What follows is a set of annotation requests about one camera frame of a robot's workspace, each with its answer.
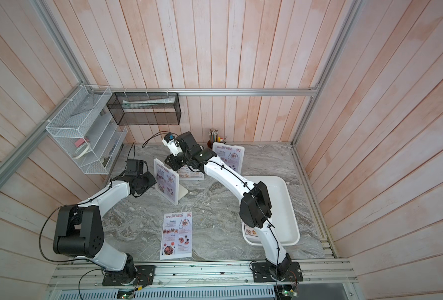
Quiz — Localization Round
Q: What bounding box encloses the white menu holder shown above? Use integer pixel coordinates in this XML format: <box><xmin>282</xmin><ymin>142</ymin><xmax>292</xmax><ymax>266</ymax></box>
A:
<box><xmin>212</xmin><ymin>142</ymin><xmax>245</xmax><ymax>174</ymax></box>
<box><xmin>177</xmin><ymin>166</ymin><xmax>205</xmax><ymax>181</ymax></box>
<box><xmin>153</xmin><ymin>158</ymin><xmax>188</xmax><ymax>206</ymax></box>

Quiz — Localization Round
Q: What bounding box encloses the red pen cup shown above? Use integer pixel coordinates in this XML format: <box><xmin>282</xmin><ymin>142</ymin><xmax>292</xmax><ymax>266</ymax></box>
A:
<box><xmin>207</xmin><ymin>129</ymin><xmax>226</xmax><ymax>149</ymax></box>

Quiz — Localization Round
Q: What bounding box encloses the dim sum menu sheet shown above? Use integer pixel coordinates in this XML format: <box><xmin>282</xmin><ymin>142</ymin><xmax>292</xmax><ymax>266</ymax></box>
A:
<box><xmin>244</xmin><ymin>224</ymin><xmax>258</xmax><ymax>237</ymax></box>

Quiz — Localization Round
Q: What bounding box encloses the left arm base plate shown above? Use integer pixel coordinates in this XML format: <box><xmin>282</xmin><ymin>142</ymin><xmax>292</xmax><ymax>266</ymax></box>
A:
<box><xmin>102</xmin><ymin>265</ymin><xmax>156</xmax><ymax>286</ymax></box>

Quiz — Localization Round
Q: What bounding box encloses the white wire wall shelf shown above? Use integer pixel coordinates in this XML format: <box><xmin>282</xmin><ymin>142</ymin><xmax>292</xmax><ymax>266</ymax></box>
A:
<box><xmin>46</xmin><ymin>85</ymin><xmax>127</xmax><ymax>175</ymax></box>

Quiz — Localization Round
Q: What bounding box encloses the black mesh wall basket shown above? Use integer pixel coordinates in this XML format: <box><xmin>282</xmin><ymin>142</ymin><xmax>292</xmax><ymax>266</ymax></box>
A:
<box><xmin>107</xmin><ymin>91</ymin><xmax>181</xmax><ymax>126</ymax></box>

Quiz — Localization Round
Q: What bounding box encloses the pink special menu sheet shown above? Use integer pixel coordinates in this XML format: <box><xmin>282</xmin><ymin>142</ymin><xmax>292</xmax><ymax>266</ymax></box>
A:
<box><xmin>160</xmin><ymin>212</ymin><xmax>193</xmax><ymax>260</ymax></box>

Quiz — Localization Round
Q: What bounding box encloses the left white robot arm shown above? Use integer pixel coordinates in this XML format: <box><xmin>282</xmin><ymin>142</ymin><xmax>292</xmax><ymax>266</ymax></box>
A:
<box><xmin>53</xmin><ymin>159</ymin><xmax>156</xmax><ymax>285</ymax></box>

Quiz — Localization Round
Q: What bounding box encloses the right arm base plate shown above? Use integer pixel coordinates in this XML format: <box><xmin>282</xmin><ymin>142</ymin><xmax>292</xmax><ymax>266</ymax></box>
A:
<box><xmin>249</xmin><ymin>261</ymin><xmax>304</xmax><ymax>283</ymax></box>

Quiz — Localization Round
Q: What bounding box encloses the pink eraser block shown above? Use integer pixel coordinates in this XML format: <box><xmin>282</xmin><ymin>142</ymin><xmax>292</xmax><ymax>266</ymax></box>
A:
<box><xmin>74</xmin><ymin>138</ymin><xmax>87</xmax><ymax>148</ymax></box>

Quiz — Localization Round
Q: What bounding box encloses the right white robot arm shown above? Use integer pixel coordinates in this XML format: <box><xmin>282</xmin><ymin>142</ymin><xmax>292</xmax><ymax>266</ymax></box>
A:
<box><xmin>162</xmin><ymin>131</ymin><xmax>292</xmax><ymax>281</ymax></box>

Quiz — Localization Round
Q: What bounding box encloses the white tape roll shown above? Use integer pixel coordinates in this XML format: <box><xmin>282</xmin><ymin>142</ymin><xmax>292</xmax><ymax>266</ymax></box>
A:
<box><xmin>73</xmin><ymin>142</ymin><xmax>91</xmax><ymax>160</ymax></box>

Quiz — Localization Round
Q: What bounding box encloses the white plastic tray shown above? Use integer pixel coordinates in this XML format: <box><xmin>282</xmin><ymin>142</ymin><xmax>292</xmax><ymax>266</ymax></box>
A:
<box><xmin>246</xmin><ymin>176</ymin><xmax>300</xmax><ymax>246</ymax></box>

